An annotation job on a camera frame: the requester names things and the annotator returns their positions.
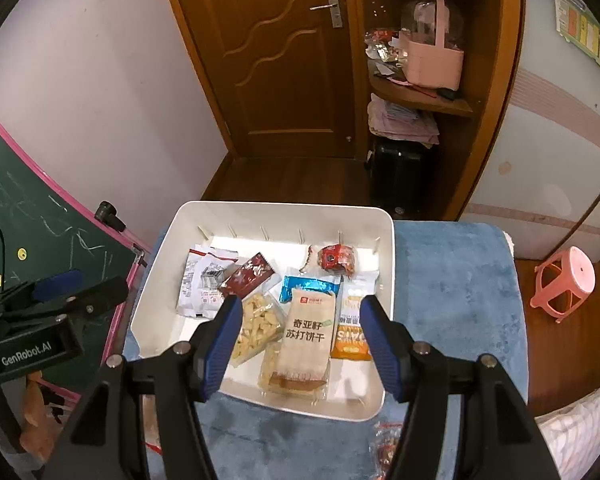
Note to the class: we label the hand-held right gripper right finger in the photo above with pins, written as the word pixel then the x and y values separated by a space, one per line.
pixel 382 347

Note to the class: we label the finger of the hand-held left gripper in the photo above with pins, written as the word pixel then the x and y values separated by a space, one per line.
pixel 100 295
pixel 57 282

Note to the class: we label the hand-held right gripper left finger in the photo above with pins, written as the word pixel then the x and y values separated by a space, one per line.
pixel 222 350

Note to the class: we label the orange white stick packet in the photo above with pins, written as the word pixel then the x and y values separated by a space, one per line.
pixel 350 330

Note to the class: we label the clear yellow puffs packet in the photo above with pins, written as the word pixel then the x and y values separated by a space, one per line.
pixel 257 327

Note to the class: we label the white plastic bin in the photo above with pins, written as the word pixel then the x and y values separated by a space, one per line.
pixel 352 382

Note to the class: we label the white crinkled snack packet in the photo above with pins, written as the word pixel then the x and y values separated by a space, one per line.
pixel 202 285

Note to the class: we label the dark red brown packet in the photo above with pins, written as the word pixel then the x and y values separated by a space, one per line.
pixel 245 276

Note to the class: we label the clear pack brown biscuits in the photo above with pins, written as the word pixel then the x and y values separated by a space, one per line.
pixel 290 388

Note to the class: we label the beige cracker packet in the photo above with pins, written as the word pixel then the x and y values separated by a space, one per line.
pixel 302 340

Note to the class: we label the blue white snack packet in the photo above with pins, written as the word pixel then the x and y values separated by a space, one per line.
pixel 305 287

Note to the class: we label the red round candy packet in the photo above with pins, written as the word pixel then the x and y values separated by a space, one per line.
pixel 335 258

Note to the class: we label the pink framed chalkboard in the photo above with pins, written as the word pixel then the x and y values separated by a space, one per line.
pixel 40 225

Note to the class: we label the orange fabric item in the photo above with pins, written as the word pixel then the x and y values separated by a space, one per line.
pixel 37 410

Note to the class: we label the blue table mat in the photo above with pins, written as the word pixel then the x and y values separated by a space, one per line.
pixel 455 310

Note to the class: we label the small clear red packet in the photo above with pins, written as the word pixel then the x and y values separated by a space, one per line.
pixel 386 445

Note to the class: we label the black bin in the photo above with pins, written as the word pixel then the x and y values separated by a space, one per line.
pixel 400 175

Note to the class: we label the pink plastic stool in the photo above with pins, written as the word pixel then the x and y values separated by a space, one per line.
pixel 575 265

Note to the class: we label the folded pink clothes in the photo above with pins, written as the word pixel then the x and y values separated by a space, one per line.
pixel 405 120

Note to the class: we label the white sliding wardrobe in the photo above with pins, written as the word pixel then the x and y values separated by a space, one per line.
pixel 555 160

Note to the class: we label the wooden shelf unit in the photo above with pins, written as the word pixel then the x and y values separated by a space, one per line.
pixel 485 110

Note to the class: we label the wooden door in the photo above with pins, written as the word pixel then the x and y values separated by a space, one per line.
pixel 280 85

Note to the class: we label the pink basket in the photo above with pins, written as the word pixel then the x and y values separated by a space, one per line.
pixel 432 62

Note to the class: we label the pile of shiny wrappers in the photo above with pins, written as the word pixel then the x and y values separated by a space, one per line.
pixel 380 45

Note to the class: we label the wall poster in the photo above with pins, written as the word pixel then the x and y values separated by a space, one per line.
pixel 580 20

